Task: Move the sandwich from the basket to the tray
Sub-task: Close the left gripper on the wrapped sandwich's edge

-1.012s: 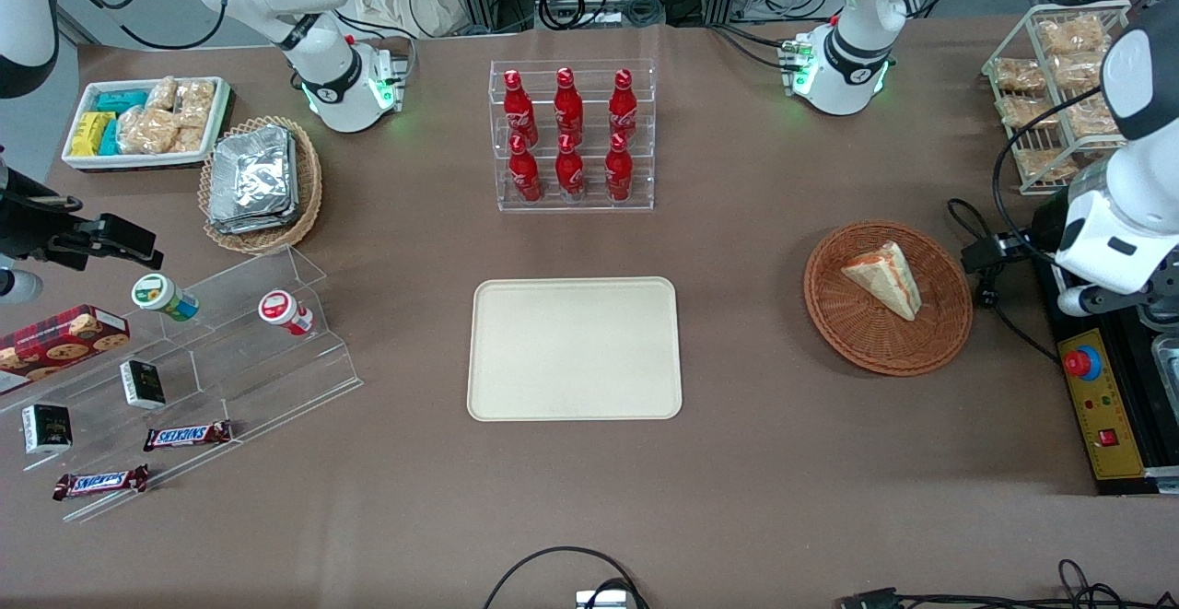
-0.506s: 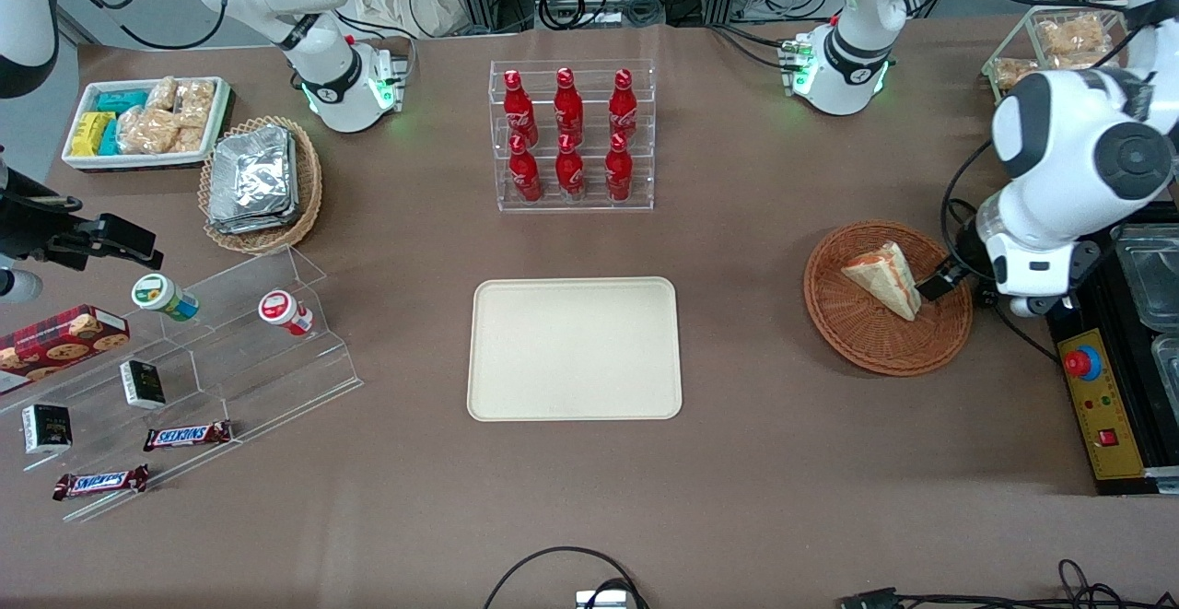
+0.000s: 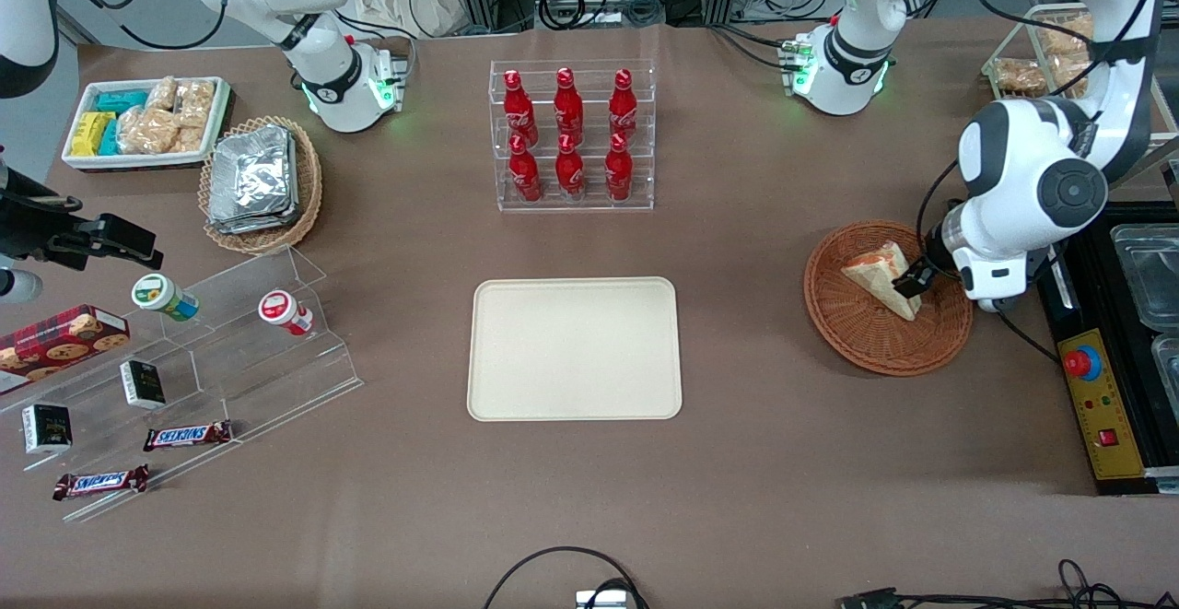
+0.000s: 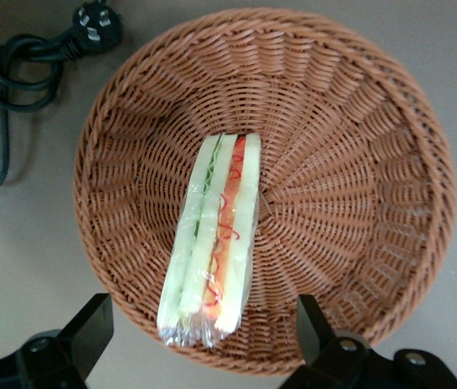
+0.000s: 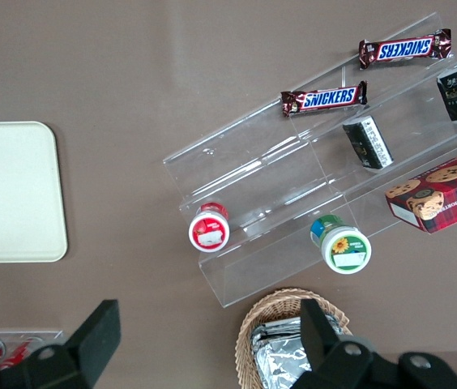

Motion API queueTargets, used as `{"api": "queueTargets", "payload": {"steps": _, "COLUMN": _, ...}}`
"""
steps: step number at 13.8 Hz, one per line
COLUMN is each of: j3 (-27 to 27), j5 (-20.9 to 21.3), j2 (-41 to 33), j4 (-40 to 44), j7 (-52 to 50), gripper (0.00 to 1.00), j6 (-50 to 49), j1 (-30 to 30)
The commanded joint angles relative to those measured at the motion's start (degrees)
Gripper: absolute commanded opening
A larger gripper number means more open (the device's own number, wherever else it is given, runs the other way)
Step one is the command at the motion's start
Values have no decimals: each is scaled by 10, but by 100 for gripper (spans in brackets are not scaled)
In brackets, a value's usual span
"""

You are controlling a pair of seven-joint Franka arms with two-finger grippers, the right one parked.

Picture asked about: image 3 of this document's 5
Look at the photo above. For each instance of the red lid yogurt cup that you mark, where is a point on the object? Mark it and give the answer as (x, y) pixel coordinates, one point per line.
(279, 308)

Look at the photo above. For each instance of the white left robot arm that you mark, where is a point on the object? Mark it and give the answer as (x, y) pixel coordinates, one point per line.
(1041, 158)

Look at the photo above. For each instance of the beige rectangular tray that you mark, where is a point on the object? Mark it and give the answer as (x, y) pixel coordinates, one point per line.
(571, 351)

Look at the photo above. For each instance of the small steel pan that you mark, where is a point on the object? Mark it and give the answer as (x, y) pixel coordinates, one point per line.
(1168, 365)

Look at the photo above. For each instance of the red cookie box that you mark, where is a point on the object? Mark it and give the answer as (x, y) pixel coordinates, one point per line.
(55, 342)

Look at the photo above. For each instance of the red emergency stop button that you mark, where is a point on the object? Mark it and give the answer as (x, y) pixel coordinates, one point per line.
(1083, 363)

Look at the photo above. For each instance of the teal snack packet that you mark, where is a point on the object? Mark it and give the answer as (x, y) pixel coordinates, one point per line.
(110, 139)
(120, 100)

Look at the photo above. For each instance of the small black box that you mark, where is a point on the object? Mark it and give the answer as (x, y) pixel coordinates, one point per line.
(46, 428)
(143, 384)

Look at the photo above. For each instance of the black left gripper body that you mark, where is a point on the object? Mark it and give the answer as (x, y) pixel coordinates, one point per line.
(932, 258)

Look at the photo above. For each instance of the light oval wicker basket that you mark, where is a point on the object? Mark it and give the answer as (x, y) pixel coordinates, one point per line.
(309, 185)

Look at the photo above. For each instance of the yellow snack packet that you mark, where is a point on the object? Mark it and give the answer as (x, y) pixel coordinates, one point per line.
(90, 134)

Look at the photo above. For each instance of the brown Snickers bar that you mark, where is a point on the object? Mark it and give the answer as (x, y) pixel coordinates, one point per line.
(101, 482)
(189, 435)

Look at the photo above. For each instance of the triangular sandwich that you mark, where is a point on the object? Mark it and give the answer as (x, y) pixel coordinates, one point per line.
(875, 277)

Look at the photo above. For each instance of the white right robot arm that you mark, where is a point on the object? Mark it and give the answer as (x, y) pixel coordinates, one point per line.
(322, 65)

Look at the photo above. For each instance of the red cola bottle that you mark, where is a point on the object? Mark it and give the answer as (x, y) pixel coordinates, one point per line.
(623, 107)
(519, 107)
(569, 174)
(525, 176)
(568, 107)
(618, 174)

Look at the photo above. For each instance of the large steel pan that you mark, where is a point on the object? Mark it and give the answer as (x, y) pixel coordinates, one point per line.
(1151, 273)

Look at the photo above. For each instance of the brown round wicker basket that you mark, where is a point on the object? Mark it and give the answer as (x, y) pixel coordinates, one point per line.
(857, 333)

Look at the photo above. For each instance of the clear bag of fried snacks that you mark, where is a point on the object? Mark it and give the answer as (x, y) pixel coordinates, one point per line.
(1018, 76)
(1068, 36)
(1068, 73)

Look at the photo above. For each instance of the clear acrylic bottle rack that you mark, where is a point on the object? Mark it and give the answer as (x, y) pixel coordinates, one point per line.
(589, 208)

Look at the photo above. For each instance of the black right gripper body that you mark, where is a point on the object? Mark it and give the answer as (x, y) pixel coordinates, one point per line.
(28, 222)

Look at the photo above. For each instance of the white rectangular snack tray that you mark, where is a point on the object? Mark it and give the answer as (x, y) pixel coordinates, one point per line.
(83, 159)

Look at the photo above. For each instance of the clear acrylic stepped display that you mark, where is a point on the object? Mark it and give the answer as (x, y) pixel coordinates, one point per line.
(239, 379)

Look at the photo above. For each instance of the black appliance with yellow panel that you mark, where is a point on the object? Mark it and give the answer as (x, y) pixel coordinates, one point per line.
(1105, 425)

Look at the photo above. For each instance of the small white device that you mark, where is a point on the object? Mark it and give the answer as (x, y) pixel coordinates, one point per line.
(603, 600)

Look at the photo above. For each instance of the clear bag of rice crackers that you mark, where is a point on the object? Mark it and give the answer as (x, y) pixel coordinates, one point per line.
(189, 139)
(161, 94)
(195, 102)
(147, 130)

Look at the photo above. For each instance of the green lid yogurt cup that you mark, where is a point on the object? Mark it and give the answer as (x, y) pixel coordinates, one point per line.
(158, 294)

